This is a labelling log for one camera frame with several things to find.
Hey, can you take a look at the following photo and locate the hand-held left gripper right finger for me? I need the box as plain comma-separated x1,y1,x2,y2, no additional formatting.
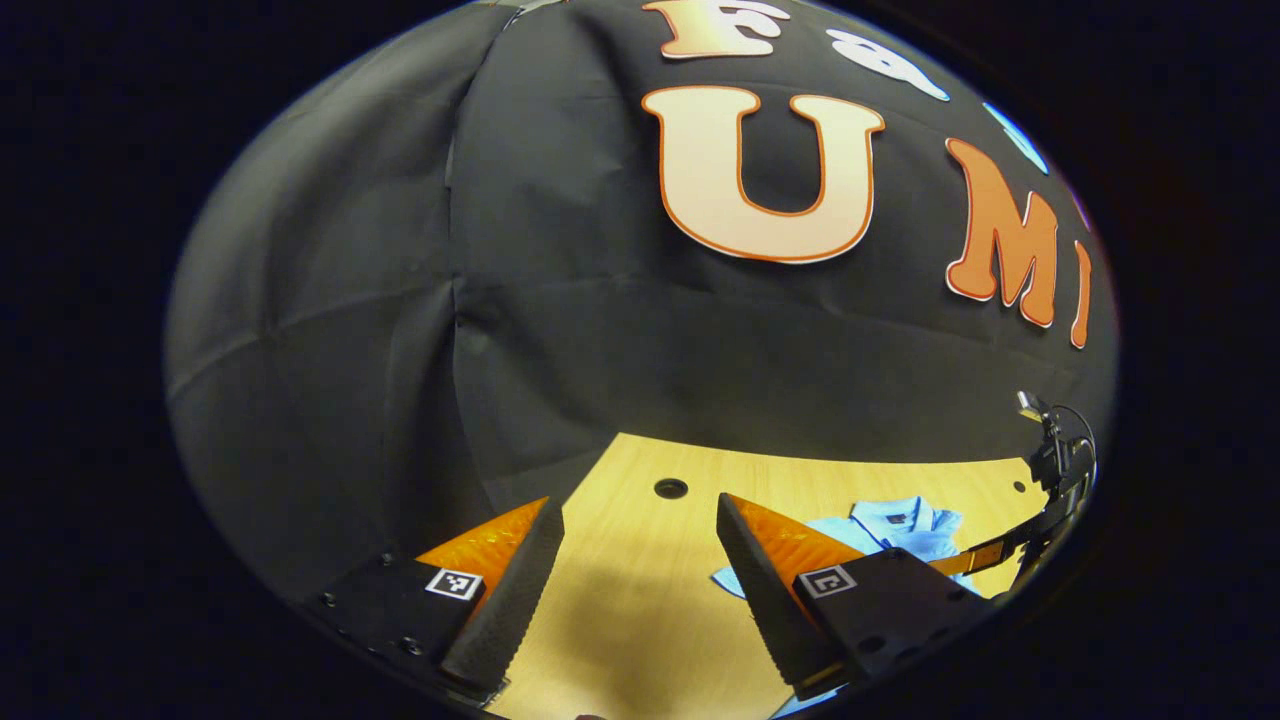
715,491,998,702

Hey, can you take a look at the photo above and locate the light blue T-shirt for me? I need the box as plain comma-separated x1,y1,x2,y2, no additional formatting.
711,496,987,720

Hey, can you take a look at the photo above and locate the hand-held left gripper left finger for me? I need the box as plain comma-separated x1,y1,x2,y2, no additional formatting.
304,496,567,707

